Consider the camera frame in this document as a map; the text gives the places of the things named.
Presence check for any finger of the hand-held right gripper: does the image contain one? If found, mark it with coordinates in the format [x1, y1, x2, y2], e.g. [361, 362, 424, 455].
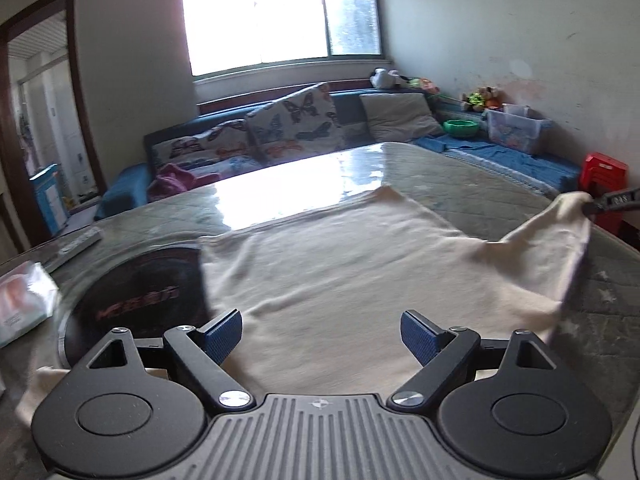
[581, 187, 640, 220]

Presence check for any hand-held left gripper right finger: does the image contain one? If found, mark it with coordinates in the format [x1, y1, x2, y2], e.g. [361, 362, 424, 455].
[386, 309, 557, 415]

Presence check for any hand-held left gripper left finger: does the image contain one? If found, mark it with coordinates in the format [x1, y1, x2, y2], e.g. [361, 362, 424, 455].
[87, 308, 256, 413]

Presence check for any cream garment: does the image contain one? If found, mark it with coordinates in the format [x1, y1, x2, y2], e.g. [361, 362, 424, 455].
[15, 186, 593, 426]

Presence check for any red plastic stool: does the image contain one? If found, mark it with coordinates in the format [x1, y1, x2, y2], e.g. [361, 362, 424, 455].
[580, 152, 631, 241]

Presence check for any black induction cooker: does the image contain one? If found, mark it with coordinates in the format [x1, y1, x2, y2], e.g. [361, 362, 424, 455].
[57, 245, 216, 366]

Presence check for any blue sofa cover cloth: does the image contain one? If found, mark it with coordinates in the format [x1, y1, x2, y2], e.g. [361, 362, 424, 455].
[415, 135, 583, 198]

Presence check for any clear plastic storage box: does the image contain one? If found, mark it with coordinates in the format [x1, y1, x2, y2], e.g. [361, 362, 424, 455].
[486, 104, 551, 155]

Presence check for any pink cloth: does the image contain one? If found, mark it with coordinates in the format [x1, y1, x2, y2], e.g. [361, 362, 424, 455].
[147, 162, 196, 203]

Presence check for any brown teddy bear plush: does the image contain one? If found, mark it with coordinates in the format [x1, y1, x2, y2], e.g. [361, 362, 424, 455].
[462, 86, 503, 111]

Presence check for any green plastic bowl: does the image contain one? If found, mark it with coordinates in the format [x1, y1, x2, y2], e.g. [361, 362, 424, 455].
[443, 119, 480, 139]

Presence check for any grey remote control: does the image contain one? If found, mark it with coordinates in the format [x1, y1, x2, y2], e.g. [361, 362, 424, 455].
[44, 227, 102, 272]

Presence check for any long butterfly print cushion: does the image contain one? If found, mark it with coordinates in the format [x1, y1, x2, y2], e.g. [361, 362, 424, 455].
[150, 127, 261, 181]

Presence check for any wet wipes packet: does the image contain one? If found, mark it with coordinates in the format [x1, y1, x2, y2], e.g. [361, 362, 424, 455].
[0, 262, 61, 348]

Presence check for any blue cabinet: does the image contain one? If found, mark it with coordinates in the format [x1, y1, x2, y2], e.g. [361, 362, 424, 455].
[30, 164, 71, 233]

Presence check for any grey cushion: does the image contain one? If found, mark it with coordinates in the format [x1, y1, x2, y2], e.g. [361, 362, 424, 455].
[360, 92, 443, 143]

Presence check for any large butterfly print cushion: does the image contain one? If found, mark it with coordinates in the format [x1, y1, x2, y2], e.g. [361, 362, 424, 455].
[245, 82, 346, 166]

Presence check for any orange and green toy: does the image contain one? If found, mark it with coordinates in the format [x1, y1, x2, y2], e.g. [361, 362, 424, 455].
[407, 76, 441, 95]

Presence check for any blue corner sofa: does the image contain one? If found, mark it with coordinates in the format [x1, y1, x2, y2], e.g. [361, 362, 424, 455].
[95, 87, 583, 221]

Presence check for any panda plush toy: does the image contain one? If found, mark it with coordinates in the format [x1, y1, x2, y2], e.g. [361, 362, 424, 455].
[370, 67, 411, 91]

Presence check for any window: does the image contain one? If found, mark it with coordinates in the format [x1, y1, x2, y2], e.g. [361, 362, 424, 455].
[180, 0, 386, 78]

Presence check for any brown door frame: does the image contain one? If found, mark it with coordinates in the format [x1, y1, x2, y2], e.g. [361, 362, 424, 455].
[0, 0, 108, 251]

